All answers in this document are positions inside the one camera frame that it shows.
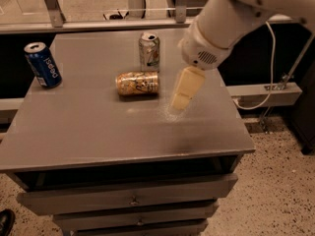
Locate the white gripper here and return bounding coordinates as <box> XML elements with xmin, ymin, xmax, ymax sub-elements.
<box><xmin>170</xmin><ymin>21</ymin><xmax>230</xmax><ymax>111</ymax></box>

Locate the orange soda can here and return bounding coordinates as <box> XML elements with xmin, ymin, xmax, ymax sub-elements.
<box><xmin>115</xmin><ymin>71</ymin><xmax>159</xmax><ymax>96</ymax></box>

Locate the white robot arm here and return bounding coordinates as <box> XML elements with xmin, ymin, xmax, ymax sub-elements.
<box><xmin>171</xmin><ymin>0</ymin><xmax>315</xmax><ymax>110</ymax></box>

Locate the white green soda can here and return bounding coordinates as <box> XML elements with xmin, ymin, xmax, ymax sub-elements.
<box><xmin>139</xmin><ymin>31</ymin><xmax>159</xmax><ymax>71</ymax></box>

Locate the blue Pepsi can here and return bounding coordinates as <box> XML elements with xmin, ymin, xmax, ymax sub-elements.
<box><xmin>24</xmin><ymin>42</ymin><xmax>62</xmax><ymax>89</ymax></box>

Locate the top grey drawer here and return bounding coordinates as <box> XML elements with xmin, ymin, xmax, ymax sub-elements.
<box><xmin>17</xmin><ymin>173</ymin><xmax>238</xmax><ymax>215</ymax></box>

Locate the grey drawer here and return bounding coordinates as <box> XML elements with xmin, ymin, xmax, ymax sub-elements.
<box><xmin>53</xmin><ymin>201</ymin><xmax>219</xmax><ymax>230</ymax></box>
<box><xmin>74</xmin><ymin>219</ymin><xmax>208</xmax><ymax>236</ymax></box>
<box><xmin>17</xmin><ymin>173</ymin><xmax>238</xmax><ymax>215</ymax></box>

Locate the grey drawer cabinet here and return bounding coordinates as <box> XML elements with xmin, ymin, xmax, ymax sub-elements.
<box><xmin>0</xmin><ymin>27</ymin><xmax>257</xmax><ymax>236</ymax></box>

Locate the bottom grey drawer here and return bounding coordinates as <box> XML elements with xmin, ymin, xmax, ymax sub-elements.
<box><xmin>74</xmin><ymin>219</ymin><xmax>208</xmax><ymax>236</ymax></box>

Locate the middle grey drawer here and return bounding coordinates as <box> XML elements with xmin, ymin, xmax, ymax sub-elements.
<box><xmin>53</xmin><ymin>201</ymin><xmax>219</xmax><ymax>230</ymax></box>

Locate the black shoe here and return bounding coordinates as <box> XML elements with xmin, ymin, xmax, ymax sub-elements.
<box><xmin>0</xmin><ymin>209</ymin><xmax>15</xmax><ymax>236</ymax></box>

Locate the grey metal railing frame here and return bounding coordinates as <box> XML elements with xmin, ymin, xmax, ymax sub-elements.
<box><xmin>0</xmin><ymin>0</ymin><xmax>298</xmax><ymax>32</ymax></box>

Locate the white cable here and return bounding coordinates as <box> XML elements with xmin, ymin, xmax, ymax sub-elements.
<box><xmin>234</xmin><ymin>21</ymin><xmax>278</xmax><ymax>111</ymax></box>

